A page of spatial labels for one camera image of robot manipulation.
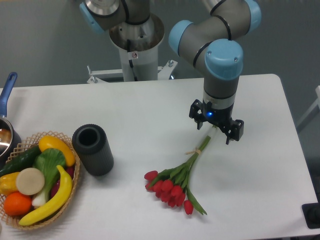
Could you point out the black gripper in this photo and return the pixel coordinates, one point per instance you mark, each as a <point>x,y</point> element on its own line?
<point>202,112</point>

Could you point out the red tulip bouquet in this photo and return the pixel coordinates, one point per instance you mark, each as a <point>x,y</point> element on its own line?
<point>172,186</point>

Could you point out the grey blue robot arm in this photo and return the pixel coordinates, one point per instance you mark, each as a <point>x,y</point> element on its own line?
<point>210,47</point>

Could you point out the white furniture leg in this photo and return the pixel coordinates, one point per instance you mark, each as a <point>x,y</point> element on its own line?
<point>310,113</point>

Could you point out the dark grey ribbed vase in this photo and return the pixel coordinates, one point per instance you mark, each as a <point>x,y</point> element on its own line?
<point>91,145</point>

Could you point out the black device at edge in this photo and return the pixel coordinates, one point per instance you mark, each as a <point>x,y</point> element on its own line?
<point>311,212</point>

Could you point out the red vegetable in basket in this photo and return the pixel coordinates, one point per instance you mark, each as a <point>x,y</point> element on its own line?
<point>70,170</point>

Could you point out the yellow banana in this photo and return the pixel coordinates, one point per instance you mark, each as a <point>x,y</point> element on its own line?
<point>54,204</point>

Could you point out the green bok choy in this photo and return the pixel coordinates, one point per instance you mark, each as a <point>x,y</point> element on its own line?
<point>47,163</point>

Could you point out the green cucumber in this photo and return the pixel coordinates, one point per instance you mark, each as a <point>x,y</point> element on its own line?
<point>22,161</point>

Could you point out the beige round slice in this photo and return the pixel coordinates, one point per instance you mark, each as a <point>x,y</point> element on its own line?
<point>30,181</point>

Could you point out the orange fruit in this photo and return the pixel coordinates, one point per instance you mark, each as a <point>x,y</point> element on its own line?
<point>17,204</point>

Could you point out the yellow bell pepper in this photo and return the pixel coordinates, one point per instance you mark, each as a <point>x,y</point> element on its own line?
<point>8,183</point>

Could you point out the woven wicker basket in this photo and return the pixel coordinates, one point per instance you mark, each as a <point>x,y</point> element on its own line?
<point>26,144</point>

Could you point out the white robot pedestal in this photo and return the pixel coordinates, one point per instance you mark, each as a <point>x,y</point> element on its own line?
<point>138,51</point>

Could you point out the blue handled saucepan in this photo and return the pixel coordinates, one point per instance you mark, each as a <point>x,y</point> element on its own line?
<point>9,138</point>

